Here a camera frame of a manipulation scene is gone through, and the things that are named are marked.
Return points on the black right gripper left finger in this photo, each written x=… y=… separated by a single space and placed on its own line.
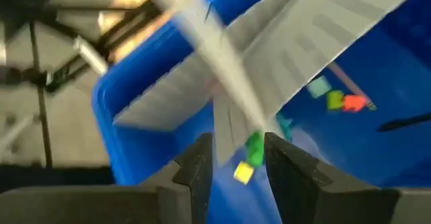
x=101 y=207

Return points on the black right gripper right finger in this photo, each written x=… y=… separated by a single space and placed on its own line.
x=336 y=207

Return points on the blue plastic bin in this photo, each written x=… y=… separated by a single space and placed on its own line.
x=151 y=156

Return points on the yellow block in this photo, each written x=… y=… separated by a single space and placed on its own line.
x=243 y=173

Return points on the green block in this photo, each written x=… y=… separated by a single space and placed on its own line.
x=255 y=150

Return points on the red block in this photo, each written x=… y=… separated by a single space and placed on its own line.
x=353 y=103

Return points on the mint light blue block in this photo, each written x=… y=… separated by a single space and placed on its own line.
x=318 y=86

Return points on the long grey slotted divider sheet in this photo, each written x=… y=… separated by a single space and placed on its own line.
x=232 y=133

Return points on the black slim stick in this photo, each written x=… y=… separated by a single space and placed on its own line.
x=404 y=122

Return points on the pinkish thin stick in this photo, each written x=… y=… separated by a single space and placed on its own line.
x=347 y=81

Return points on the silver metal bracket plate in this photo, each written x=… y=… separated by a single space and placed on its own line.
x=89 y=54

